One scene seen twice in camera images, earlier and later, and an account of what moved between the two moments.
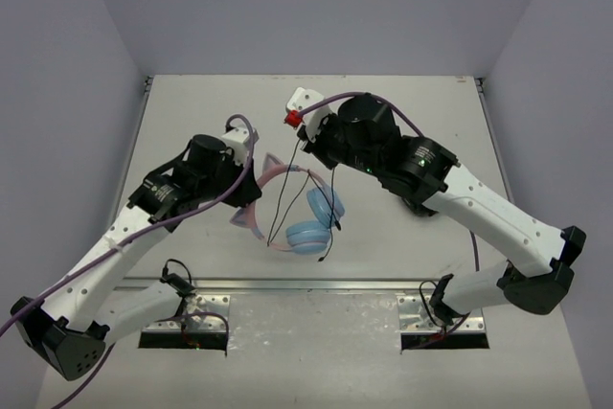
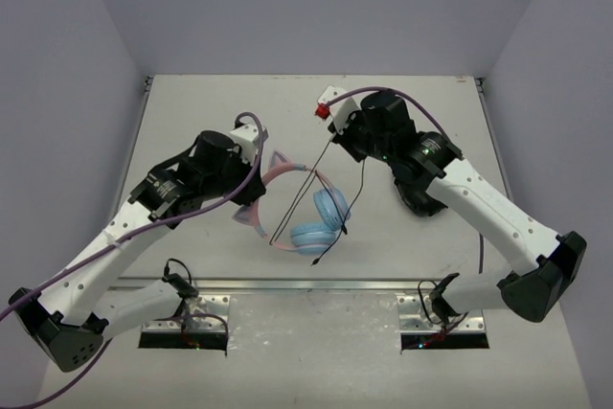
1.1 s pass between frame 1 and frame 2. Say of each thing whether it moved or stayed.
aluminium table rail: stayed
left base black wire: stayed
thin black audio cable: moved
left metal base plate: stayed
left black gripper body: stayed
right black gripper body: moved
